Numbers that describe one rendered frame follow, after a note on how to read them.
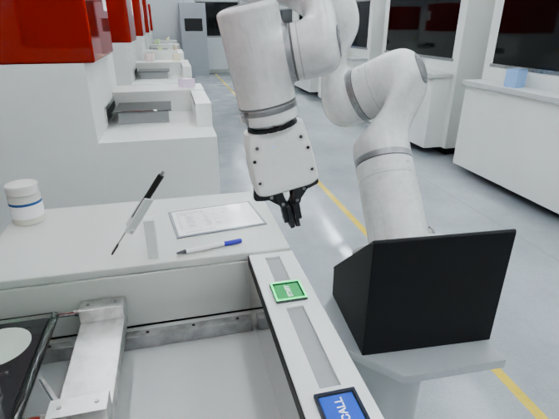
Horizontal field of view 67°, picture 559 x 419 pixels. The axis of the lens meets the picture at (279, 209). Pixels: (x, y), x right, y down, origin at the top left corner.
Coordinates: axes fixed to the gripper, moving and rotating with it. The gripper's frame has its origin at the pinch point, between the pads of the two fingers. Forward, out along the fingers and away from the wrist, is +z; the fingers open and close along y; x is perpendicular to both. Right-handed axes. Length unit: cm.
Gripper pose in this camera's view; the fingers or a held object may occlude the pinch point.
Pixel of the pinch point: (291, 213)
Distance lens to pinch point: 69.7
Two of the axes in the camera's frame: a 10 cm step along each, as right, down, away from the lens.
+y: 9.5, -2.8, 1.3
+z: 2.0, 8.8, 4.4
